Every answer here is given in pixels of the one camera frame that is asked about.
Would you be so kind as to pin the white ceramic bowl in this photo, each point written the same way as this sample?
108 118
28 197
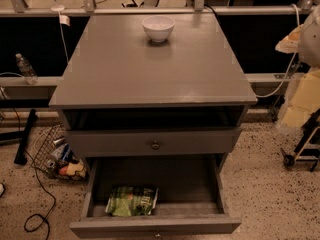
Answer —
158 28

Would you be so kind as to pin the black wheeled cart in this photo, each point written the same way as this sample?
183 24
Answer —
306 150

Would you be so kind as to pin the yellow foam gripper fingers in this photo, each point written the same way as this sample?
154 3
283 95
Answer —
289 44

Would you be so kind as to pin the wire basket with items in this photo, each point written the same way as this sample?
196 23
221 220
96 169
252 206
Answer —
55 158

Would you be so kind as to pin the closed grey top drawer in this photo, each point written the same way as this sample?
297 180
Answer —
152 143

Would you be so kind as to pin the black stand leg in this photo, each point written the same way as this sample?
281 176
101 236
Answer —
22 136

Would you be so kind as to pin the clear plastic water bottle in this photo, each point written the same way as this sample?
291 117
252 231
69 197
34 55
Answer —
26 69

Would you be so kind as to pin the green jalapeno chip bag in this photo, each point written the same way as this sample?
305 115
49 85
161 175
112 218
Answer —
128 201

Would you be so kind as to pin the grey wooden cabinet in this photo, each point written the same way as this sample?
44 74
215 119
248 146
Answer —
119 80

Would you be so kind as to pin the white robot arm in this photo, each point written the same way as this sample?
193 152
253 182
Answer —
304 40

